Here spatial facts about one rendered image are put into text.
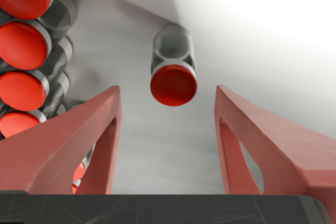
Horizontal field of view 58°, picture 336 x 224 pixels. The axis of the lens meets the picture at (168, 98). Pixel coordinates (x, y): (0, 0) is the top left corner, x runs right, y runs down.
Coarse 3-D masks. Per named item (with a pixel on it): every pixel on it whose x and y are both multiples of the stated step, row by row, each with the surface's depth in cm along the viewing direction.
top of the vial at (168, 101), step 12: (156, 72) 13; (168, 72) 13; (180, 72) 13; (192, 72) 13; (156, 84) 13; (168, 84) 13; (180, 84) 13; (192, 84) 13; (156, 96) 13; (168, 96) 13; (180, 96) 13; (192, 96) 13
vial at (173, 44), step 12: (156, 36) 16; (168, 36) 15; (180, 36) 15; (156, 48) 15; (168, 48) 14; (180, 48) 14; (192, 48) 15; (156, 60) 14; (168, 60) 13; (180, 60) 13; (192, 60) 14
